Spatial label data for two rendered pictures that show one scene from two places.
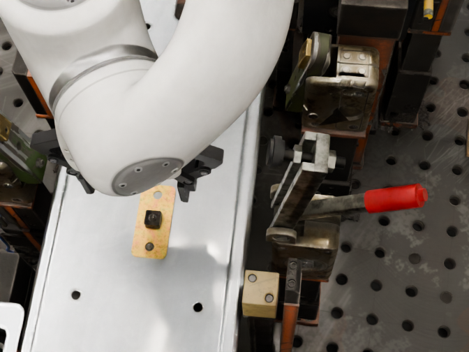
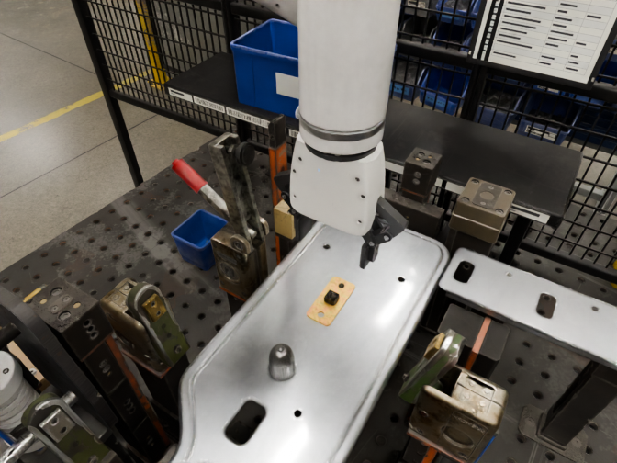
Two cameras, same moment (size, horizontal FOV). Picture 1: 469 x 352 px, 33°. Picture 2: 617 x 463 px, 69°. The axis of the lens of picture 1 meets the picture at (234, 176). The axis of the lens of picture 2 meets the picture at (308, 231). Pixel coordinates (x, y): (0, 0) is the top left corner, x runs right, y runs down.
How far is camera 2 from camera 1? 0.76 m
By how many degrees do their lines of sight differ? 68
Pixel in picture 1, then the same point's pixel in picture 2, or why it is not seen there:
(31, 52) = not seen: outside the picture
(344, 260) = not seen: hidden behind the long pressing
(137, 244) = (349, 289)
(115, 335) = (382, 251)
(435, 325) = (187, 310)
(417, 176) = not seen: hidden behind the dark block
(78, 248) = (391, 305)
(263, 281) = (285, 208)
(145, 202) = (331, 312)
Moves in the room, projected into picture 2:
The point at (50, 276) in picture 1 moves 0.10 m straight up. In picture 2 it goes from (416, 295) to (429, 248)
